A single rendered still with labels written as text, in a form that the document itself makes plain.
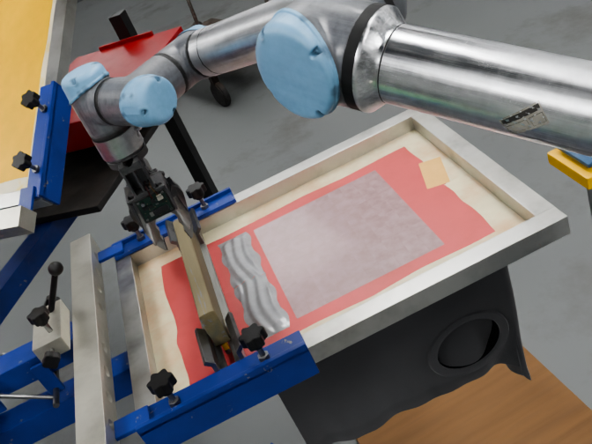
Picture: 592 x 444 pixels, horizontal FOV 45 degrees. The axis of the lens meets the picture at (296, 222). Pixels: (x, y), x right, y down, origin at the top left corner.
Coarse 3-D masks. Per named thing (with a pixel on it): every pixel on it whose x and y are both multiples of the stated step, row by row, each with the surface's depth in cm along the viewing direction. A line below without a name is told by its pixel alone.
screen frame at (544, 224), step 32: (384, 128) 165; (416, 128) 165; (448, 128) 155; (320, 160) 164; (480, 160) 141; (256, 192) 163; (512, 192) 129; (544, 224) 120; (128, 256) 161; (480, 256) 119; (512, 256) 120; (128, 288) 150; (416, 288) 118; (448, 288) 119; (128, 320) 141; (352, 320) 118; (384, 320) 118; (128, 352) 133; (320, 352) 118
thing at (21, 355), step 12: (72, 336) 135; (24, 348) 137; (72, 348) 135; (0, 360) 136; (12, 360) 135; (24, 360) 134; (36, 360) 134; (60, 360) 135; (72, 360) 136; (0, 372) 133; (12, 372) 133; (24, 372) 134; (0, 384) 134; (12, 384) 135; (24, 384) 135
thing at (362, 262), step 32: (448, 192) 142; (384, 224) 142; (416, 224) 138; (448, 224) 134; (480, 224) 131; (320, 256) 141; (352, 256) 137; (384, 256) 134; (416, 256) 130; (288, 288) 136; (320, 288) 133; (352, 288) 130; (384, 288) 127; (192, 320) 139; (320, 320) 126; (192, 352) 132; (224, 352) 128
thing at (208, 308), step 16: (176, 224) 150; (192, 240) 143; (192, 256) 137; (192, 272) 133; (208, 272) 143; (192, 288) 129; (208, 288) 129; (208, 304) 123; (208, 320) 122; (224, 336) 125
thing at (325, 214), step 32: (384, 160) 161; (416, 160) 156; (320, 192) 160; (352, 192) 155; (384, 192) 151; (416, 192) 146; (256, 224) 159; (288, 224) 154; (320, 224) 150; (352, 224) 146; (288, 256) 145; (224, 288) 144
